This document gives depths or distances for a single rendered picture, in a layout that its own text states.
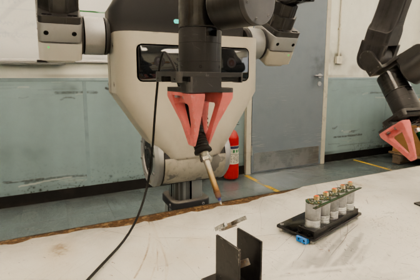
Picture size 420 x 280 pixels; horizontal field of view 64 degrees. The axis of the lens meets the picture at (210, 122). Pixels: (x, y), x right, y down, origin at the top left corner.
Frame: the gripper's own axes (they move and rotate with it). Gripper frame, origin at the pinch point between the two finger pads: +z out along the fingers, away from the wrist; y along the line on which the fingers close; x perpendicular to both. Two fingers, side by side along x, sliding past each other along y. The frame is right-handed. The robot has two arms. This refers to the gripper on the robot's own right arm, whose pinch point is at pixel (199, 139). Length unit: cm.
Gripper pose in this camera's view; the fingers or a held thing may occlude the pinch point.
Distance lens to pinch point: 46.6
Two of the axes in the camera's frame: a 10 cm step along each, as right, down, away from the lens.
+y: 8.2, -0.7, 5.6
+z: -0.1, 9.9, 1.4
